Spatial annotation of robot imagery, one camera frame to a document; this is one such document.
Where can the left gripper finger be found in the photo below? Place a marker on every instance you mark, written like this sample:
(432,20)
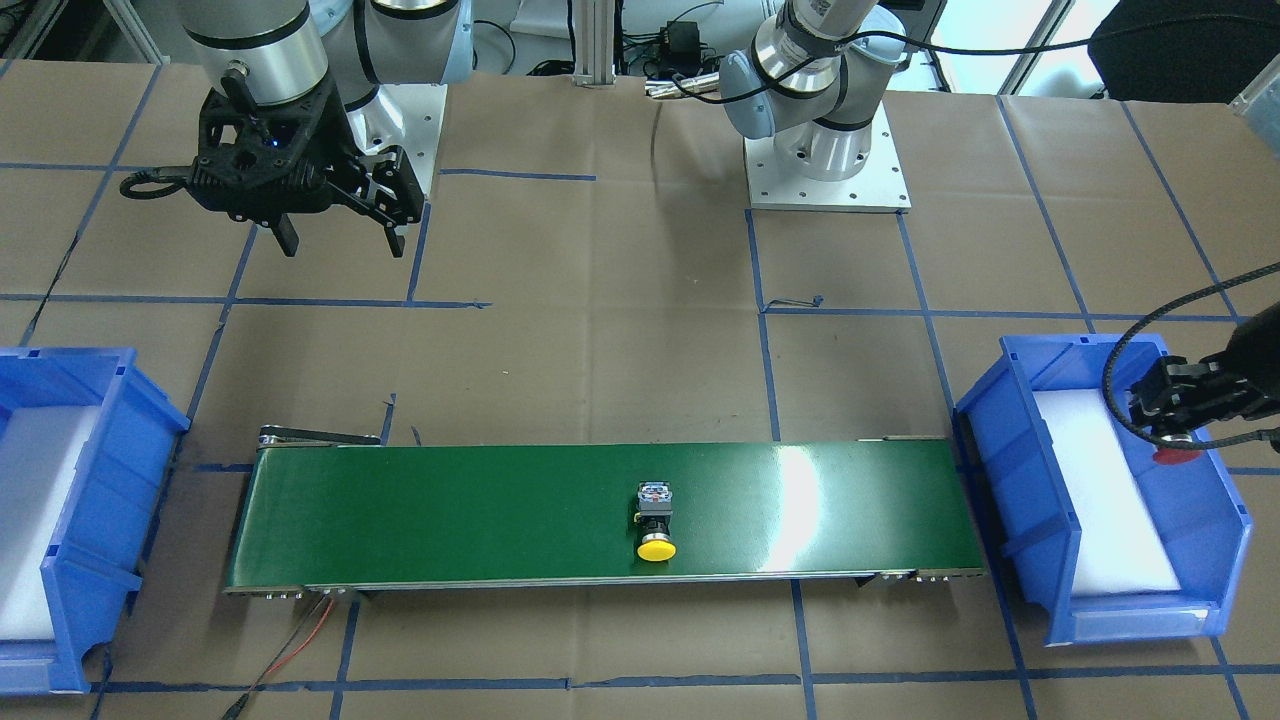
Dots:
(1169,431)
(1172,386)

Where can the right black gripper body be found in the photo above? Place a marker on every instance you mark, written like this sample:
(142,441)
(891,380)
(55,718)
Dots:
(332,139)

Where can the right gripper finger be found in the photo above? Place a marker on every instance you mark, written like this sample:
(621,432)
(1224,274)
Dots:
(383,187)
(285,234)

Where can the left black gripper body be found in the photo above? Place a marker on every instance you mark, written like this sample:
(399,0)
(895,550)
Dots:
(1232,384)

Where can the red push button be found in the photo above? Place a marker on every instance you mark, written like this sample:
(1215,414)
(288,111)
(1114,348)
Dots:
(1171,456)

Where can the yellow push button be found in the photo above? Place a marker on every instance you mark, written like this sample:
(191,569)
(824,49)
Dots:
(654,511)

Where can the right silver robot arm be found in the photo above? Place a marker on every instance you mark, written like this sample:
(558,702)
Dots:
(270,52)

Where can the blue bin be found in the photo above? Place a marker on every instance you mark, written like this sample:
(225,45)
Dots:
(1198,514)
(92,565)

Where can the green conveyor belt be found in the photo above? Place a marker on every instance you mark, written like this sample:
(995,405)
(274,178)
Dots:
(376,518)

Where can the black power adapter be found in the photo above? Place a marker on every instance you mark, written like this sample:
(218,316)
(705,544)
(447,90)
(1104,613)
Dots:
(680,40)

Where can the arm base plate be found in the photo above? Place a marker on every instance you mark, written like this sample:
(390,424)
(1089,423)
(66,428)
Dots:
(408,116)
(814,168)

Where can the aluminium frame post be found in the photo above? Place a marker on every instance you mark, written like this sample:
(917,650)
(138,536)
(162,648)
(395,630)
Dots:
(594,28)

